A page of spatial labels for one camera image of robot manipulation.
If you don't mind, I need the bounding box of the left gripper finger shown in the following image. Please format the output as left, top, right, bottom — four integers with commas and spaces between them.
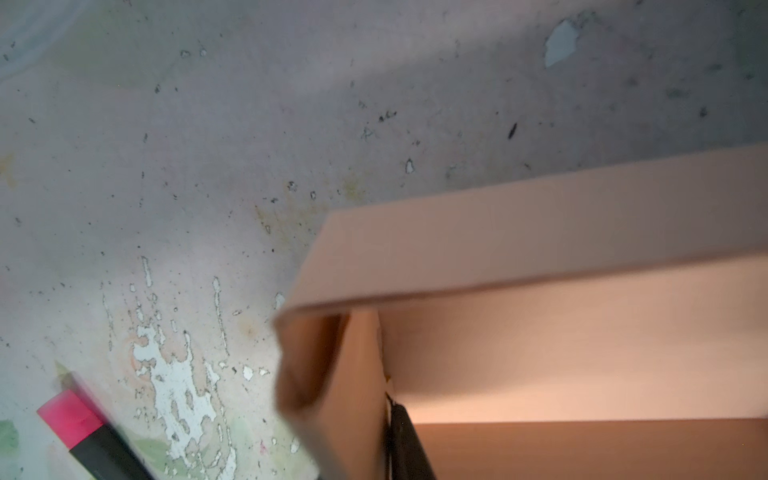
387, 396, 436, 480

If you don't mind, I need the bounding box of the pink black marker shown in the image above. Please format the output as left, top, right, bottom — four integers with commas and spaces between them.
37, 390, 154, 480

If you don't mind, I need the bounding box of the pink paper box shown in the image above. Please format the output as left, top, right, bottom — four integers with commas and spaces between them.
274, 145, 767, 479

